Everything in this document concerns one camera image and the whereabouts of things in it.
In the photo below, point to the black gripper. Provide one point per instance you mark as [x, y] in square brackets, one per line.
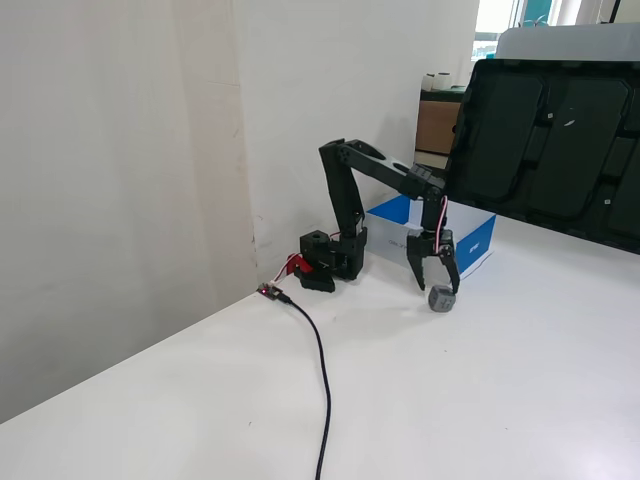
[426, 244]

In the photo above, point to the gray cube block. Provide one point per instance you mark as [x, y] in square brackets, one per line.
[441, 300]

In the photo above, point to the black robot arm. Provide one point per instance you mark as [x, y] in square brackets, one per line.
[345, 200]

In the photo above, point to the blue and white cardboard box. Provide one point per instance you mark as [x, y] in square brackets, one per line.
[475, 245]

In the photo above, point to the brown cardboard box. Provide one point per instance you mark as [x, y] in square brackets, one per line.
[437, 127]

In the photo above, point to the red clamp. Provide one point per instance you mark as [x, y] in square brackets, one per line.
[296, 263]

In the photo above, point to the small controller board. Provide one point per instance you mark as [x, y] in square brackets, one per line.
[269, 291]

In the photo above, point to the dark green shelf top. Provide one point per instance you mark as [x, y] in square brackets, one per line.
[440, 95]

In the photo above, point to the black plastic tray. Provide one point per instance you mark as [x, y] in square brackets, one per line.
[575, 150]

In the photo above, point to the white cup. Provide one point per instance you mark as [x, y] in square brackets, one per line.
[429, 82]
[444, 81]

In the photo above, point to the light gray rounded panel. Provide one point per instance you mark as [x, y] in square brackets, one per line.
[565, 42]

